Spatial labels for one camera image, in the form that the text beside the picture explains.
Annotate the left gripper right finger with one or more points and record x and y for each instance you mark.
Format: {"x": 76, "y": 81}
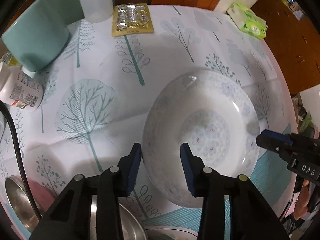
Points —
{"x": 206, "y": 183}

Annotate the white floral porcelain plate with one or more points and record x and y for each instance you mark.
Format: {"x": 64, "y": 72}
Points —
{"x": 214, "y": 116}

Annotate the gold blister pill pack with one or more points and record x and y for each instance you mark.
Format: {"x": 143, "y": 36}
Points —
{"x": 131, "y": 19}

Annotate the green tissue pack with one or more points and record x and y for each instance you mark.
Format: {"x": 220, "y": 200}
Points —
{"x": 247, "y": 21}

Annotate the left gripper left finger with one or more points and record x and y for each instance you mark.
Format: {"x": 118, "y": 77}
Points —
{"x": 117, "y": 181}

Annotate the person's right hand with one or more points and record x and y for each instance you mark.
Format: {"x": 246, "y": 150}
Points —
{"x": 301, "y": 207}

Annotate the white pill bottle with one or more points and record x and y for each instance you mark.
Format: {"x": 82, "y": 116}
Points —
{"x": 18, "y": 89}

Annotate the teal ceramic mug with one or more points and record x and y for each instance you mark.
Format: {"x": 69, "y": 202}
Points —
{"x": 37, "y": 37}

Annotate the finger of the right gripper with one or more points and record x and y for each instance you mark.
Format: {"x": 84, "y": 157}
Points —
{"x": 275, "y": 142}

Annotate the pink bowl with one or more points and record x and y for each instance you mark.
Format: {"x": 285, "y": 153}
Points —
{"x": 44, "y": 198}

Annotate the medium steel bowl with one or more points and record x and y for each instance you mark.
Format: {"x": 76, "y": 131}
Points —
{"x": 20, "y": 203}

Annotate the large steel bowl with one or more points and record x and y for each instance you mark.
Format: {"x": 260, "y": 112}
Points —
{"x": 132, "y": 228}

